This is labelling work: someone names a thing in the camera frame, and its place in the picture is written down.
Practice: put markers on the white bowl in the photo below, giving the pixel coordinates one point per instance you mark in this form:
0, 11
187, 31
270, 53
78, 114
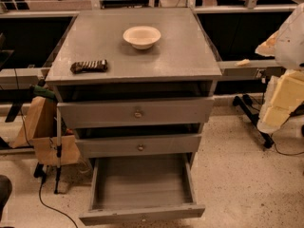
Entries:
142, 37

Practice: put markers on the grey bottom drawer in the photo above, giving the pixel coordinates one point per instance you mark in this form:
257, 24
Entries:
141, 188

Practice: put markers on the black tripod stand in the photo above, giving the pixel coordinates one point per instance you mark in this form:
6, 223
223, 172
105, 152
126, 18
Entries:
39, 172

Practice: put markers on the grey top drawer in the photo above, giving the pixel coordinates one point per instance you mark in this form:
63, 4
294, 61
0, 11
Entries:
136, 112

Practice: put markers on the black shoe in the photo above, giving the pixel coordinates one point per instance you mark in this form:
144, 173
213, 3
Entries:
5, 191

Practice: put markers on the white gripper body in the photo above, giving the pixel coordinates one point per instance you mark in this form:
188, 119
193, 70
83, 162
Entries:
291, 43

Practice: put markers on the grey drawer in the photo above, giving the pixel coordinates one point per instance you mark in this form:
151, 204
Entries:
141, 188
136, 112
138, 146

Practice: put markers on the black metal stand base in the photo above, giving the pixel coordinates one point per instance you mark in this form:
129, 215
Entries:
246, 104

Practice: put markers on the brown paper bag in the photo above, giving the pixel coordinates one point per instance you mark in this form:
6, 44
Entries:
39, 131

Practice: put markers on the small yellow foam piece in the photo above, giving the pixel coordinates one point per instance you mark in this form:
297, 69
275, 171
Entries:
242, 63

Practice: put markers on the green handled tool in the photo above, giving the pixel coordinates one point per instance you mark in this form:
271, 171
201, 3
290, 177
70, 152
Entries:
40, 90

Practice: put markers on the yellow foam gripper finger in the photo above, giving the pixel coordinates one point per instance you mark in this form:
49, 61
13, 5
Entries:
267, 48

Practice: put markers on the grey middle drawer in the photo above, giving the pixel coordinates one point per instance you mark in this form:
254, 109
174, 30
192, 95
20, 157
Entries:
138, 146

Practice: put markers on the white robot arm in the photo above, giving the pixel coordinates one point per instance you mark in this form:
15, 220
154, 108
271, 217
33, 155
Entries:
290, 41

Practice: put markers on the grey wooden drawer cabinet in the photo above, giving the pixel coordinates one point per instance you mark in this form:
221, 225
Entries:
180, 65

